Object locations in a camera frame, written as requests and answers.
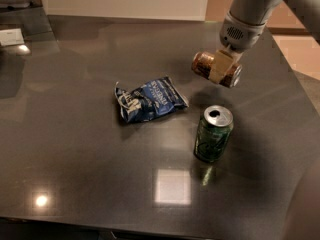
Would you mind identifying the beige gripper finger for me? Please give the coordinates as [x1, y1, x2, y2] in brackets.
[209, 50, 235, 84]

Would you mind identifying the orange soda can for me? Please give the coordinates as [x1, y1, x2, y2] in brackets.
[191, 52, 242, 88]

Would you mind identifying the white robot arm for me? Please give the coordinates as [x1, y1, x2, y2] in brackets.
[208, 0, 320, 88]

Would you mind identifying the green soda can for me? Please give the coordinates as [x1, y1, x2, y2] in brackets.
[194, 105, 233, 163]

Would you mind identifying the blue chip bag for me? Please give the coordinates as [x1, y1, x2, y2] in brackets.
[114, 76, 189, 123]

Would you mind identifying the white card on table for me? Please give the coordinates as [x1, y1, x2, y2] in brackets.
[0, 28, 24, 46]

